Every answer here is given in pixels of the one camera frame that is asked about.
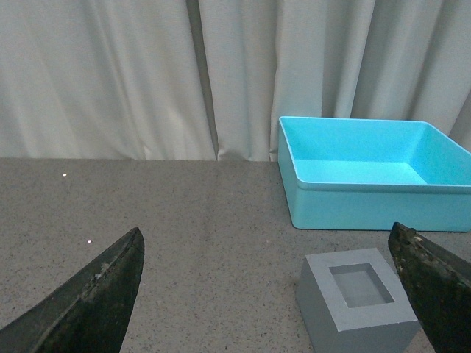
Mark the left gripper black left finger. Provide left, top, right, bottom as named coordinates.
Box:
left=1, top=228, right=144, bottom=352

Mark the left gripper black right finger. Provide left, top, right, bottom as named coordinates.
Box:
left=388, top=222, right=470, bottom=352

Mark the gray block with square hole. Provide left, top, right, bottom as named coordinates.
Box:
left=296, top=248, right=420, bottom=352

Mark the light blue plastic box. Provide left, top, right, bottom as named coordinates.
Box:
left=278, top=116, right=470, bottom=232

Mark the white curtain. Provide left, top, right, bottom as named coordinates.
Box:
left=1, top=1, right=470, bottom=161

